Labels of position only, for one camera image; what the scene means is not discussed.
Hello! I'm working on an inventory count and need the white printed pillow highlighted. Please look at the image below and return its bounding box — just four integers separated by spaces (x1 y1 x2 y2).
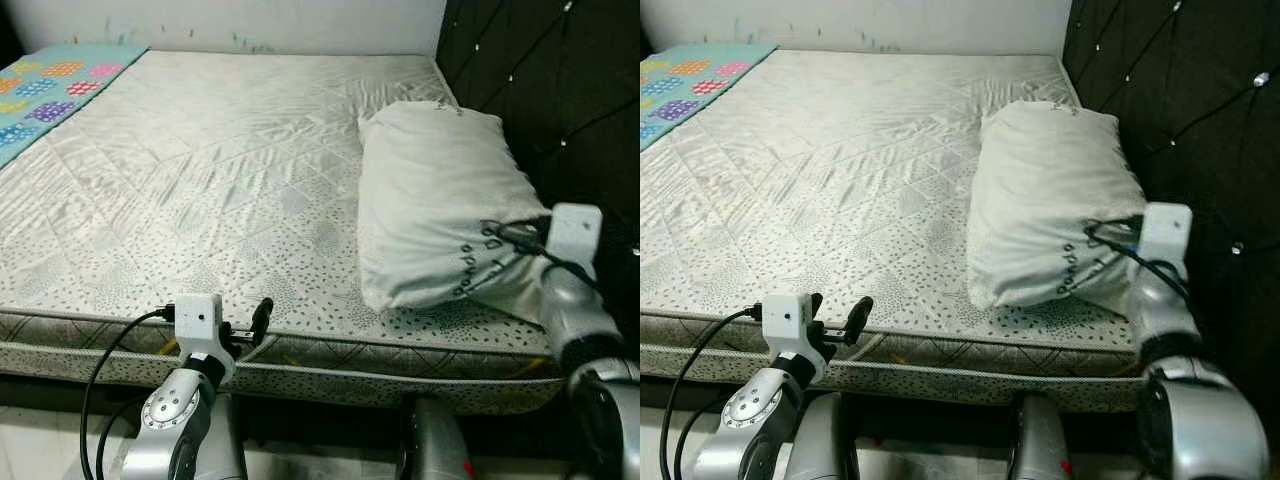
357 100 561 326
966 100 1149 319

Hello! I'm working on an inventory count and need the quilted grey mattress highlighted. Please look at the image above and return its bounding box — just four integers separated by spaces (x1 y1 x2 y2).
0 50 571 413
640 50 1151 411

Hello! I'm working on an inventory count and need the black tufted headboard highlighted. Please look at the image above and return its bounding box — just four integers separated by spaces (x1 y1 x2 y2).
1060 0 1280 381
435 0 641 331

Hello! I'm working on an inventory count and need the silver right robot leg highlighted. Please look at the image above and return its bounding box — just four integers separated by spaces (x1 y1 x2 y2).
1008 393 1073 480
400 393 476 480

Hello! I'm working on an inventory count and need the teal patchwork polka dot blanket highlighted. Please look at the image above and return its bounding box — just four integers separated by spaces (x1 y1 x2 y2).
0 43 151 171
640 43 779 153

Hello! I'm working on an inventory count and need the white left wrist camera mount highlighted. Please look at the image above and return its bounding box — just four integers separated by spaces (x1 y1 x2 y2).
174 294 224 359
763 292 813 353

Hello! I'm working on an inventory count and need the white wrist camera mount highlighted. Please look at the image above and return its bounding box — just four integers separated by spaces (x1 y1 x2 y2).
174 294 224 359
1142 202 1194 279
763 292 813 353
547 203 604 281

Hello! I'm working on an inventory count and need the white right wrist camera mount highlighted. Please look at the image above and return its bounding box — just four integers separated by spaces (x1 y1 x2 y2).
547 203 604 281
1142 202 1194 279

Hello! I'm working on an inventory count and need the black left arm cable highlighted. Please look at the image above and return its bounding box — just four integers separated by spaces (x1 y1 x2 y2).
97 395 151 480
675 395 746 480
80 308 179 480
660 305 766 480

